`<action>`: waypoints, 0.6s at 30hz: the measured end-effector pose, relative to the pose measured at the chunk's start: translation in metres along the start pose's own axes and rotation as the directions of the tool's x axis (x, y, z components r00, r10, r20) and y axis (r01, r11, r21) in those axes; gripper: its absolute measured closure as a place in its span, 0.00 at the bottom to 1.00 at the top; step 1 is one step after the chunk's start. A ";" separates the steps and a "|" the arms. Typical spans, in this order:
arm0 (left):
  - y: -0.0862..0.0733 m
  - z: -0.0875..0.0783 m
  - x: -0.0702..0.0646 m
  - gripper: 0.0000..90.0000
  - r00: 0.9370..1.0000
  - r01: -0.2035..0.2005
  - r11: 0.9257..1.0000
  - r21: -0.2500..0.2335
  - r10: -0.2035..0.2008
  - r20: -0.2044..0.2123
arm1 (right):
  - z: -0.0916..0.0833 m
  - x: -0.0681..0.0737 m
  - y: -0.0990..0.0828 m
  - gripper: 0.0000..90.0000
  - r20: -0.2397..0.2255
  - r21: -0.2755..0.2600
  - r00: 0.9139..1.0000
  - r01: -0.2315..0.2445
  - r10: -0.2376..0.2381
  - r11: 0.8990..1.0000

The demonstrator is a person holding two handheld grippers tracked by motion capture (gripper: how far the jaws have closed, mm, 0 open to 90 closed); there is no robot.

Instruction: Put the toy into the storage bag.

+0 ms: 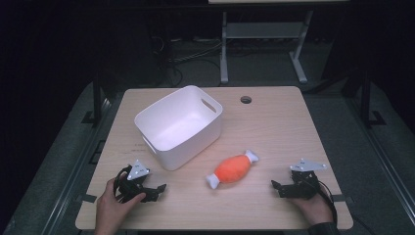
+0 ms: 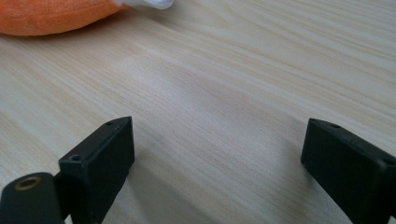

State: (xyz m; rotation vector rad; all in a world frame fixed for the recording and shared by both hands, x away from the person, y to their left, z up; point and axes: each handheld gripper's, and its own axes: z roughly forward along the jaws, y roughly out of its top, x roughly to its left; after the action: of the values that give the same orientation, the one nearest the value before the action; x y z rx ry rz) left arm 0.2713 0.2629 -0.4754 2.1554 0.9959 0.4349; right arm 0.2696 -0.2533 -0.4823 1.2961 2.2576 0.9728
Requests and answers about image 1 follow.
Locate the orange plush bone toy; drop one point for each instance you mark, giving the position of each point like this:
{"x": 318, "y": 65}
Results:
{"x": 232, "y": 169}

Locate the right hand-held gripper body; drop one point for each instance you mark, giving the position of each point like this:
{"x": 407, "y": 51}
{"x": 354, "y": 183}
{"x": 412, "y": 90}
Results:
{"x": 306, "y": 182}

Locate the person's right hand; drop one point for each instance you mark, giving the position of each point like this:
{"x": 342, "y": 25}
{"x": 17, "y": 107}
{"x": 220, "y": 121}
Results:
{"x": 313, "y": 209}

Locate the white plastic basket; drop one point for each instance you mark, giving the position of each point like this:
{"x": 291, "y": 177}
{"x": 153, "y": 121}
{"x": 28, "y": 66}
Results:
{"x": 177, "y": 130}

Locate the person's left hand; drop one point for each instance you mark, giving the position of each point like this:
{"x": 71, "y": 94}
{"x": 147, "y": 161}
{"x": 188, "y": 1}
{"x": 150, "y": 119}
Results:
{"x": 112, "y": 209}

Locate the grey metal table frame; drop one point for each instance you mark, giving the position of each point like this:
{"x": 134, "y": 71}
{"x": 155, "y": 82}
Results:
{"x": 261, "y": 30}

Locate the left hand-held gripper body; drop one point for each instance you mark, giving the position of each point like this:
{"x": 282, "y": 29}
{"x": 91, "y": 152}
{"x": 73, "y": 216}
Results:
{"x": 136, "y": 172}

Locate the black metal stand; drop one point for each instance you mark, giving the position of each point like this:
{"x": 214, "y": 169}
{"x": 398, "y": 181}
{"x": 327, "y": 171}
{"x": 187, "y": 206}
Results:
{"x": 367, "y": 101}
{"x": 97, "y": 101}

